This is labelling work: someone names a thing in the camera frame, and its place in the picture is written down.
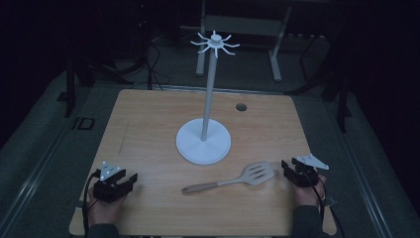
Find black floor cables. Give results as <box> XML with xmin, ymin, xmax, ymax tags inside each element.
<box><xmin>144</xmin><ymin>42</ymin><xmax>171</xmax><ymax>91</ymax></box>

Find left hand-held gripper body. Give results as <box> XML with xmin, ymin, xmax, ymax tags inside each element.
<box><xmin>92</xmin><ymin>161</ymin><xmax>134</xmax><ymax>203</ymax></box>

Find grey slotted spatula wooden handle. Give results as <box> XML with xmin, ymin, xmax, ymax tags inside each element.
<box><xmin>180</xmin><ymin>161</ymin><xmax>275</xmax><ymax>195</ymax></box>

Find person's left hand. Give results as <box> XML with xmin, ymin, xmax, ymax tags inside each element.
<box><xmin>86</xmin><ymin>190</ymin><xmax>129</xmax><ymax>228</ymax></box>

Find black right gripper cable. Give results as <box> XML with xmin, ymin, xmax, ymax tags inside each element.
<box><xmin>305</xmin><ymin>170</ymin><xmax>347</xmax><ymax>238</ymax></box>

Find white hook rack stand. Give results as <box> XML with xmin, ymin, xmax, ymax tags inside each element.
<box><xmin>175</xmin><ymin>30</ymin><xmax>241</xmax><ymax>166</ymax></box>

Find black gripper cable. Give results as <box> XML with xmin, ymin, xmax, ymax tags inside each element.
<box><xmin>81</xmin><ymin>170</ymin><xmax>101</xmax><ymax>238</ymax></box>
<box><xmin>305</xmin><ymin>170</ymin><xmax>347</xmax><ymax>238</ymax></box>

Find black metal stand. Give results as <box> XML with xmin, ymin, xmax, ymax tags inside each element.
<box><xmin>286</xmin><ymin>33</ymin><xmax>353</xmax><ymax>134</ymax></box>
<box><xmin>63</xmin><ymin>49</ymin><xmax>135</xmax><ymax>119</ymax></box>

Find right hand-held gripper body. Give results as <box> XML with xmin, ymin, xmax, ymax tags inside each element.
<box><xmin>289</xmin><ymin>154</ymin><xmax>330</xmax><ymax>189</ymax></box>

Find metal rail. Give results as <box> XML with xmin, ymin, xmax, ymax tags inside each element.
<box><xmin>150</xmin><ymin>83</ymin><xmax>287</xmax><ymax>97</ymax></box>

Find person's right hand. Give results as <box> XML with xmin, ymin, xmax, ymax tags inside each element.
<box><xmin>292</xmin><ymin>174</ymin><xmax>328</xmax><ymax>208</ymax></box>

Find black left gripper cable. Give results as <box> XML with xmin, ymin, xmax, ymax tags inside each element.
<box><xmin>81</xmin><ymin>170</ymin><xmax>101</xmax><ymax>238</ymax></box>

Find white metal frame stand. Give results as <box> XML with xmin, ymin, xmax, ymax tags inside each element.
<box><xmin>195</xmin><ymin>0</ymin><xmax>293</xmax><ymax>83</ymax></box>

